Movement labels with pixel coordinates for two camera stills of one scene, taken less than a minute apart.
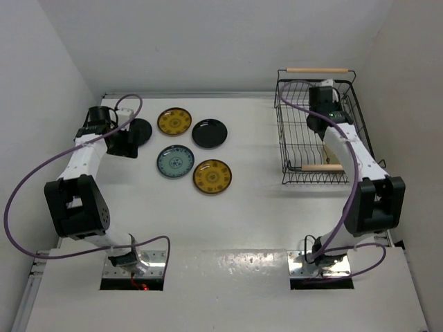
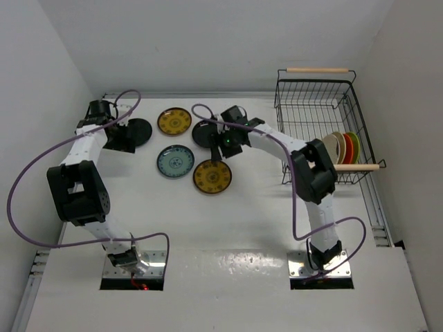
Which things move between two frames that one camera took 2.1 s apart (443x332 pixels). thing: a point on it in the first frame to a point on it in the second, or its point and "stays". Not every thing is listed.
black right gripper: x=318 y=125 to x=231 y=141
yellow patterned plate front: x=212 y=176 stays
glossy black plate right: x=209 y=133 stays
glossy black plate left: x=140 y=131 stays
